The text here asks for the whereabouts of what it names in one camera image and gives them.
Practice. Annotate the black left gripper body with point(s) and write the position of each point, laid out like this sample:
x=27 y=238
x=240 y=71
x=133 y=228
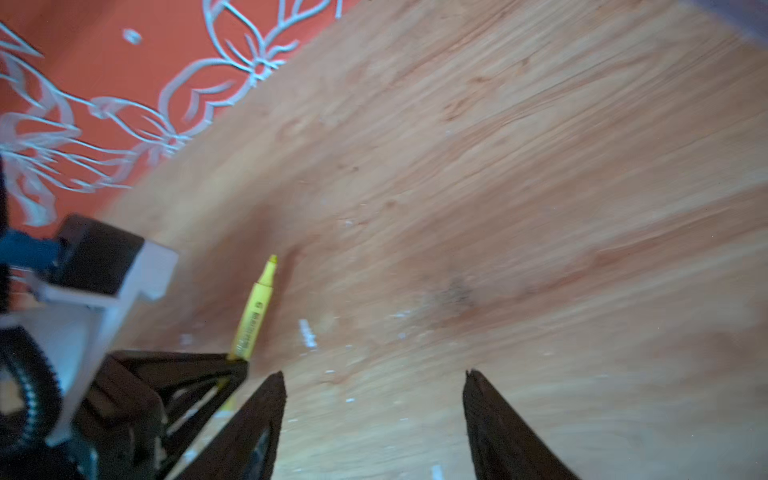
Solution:
x=115 y=432

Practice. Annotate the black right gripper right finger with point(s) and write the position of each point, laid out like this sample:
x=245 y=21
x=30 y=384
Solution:
x=502 y=444

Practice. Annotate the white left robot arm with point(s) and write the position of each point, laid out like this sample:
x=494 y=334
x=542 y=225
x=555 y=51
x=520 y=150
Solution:
x=43 y=461

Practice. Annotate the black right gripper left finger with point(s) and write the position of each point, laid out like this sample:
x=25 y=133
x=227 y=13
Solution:
x=246 y=448

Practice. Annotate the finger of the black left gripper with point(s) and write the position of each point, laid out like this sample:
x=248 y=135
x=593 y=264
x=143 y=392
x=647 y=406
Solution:
x=191 y=387

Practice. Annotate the yellow highlighter pen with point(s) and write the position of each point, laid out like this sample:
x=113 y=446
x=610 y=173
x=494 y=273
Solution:
x=254 y=313

